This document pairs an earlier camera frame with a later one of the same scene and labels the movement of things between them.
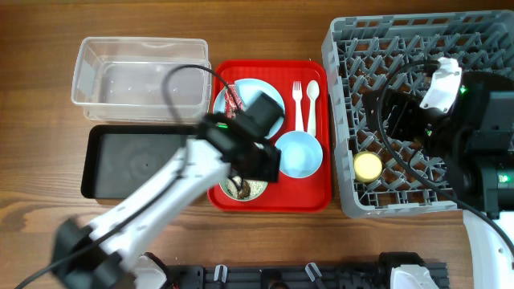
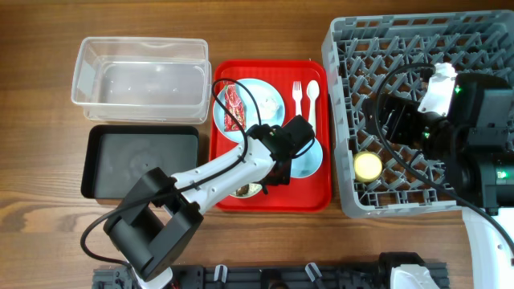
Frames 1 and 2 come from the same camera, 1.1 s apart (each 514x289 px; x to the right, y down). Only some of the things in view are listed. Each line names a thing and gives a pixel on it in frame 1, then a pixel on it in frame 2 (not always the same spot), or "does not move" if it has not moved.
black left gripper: [268, 168] → [283, 178]
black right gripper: [406, 108] does not move
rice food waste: [244, 189] does not move
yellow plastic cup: [368, 167] does not move
